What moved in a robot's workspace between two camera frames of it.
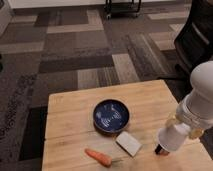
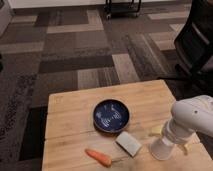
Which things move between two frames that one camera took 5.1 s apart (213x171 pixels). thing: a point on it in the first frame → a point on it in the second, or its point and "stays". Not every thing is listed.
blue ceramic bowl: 110,117 stays
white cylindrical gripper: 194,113 → 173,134
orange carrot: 103,159 stays
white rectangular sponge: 129,144 stays
